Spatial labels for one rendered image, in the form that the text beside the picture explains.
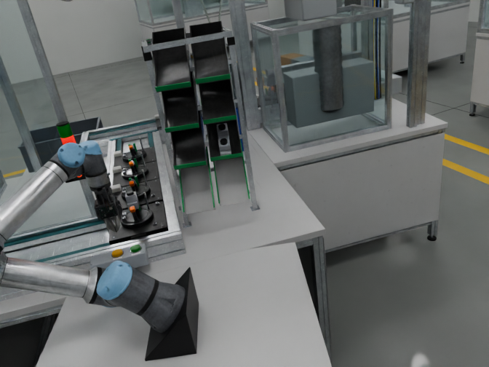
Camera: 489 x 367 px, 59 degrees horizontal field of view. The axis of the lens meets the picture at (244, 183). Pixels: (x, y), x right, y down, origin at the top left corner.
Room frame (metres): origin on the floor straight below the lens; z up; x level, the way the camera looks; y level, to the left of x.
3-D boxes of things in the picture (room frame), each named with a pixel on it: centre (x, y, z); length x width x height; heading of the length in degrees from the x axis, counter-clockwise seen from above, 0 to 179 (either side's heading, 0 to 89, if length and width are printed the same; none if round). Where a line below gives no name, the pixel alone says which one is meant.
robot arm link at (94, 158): (1.40, 0.51, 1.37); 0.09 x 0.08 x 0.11; 129
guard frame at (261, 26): (2.64, -0.56, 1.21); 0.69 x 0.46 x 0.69; 100
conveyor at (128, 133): (3.06, -0.09, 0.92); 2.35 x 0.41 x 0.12; 100
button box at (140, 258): (1.41, 0.53, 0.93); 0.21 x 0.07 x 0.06; 100
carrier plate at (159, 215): (1.63, 0.48, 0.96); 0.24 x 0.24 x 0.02; 10
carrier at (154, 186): (1.89, 0.52, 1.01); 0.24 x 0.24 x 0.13; 10
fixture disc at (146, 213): (1.63, 0.48, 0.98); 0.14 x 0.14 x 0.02
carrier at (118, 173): (2.13, 0.57, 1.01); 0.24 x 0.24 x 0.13; 10
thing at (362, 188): (2.66, -0.67, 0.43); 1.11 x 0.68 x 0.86; 100
